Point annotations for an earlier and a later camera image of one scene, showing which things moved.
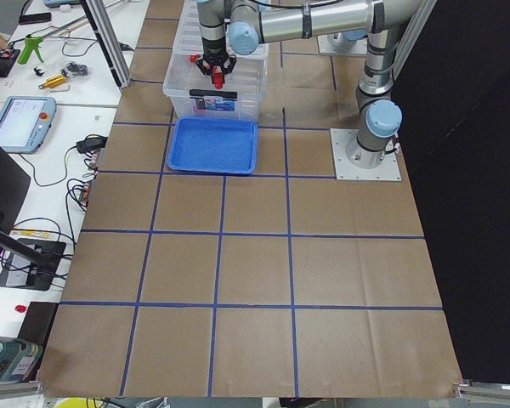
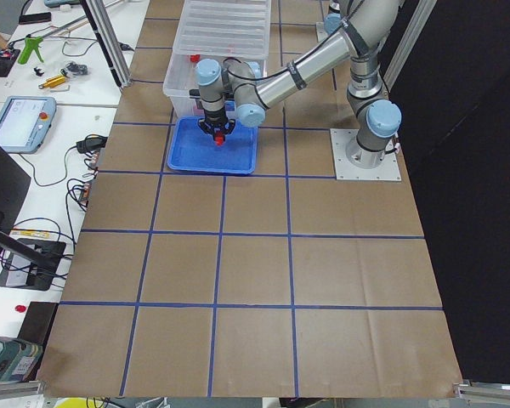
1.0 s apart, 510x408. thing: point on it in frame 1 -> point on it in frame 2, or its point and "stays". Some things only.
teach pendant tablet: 23,123 stays
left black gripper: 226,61 -> 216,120
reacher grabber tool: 32,41 stays
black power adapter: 92,144 stays
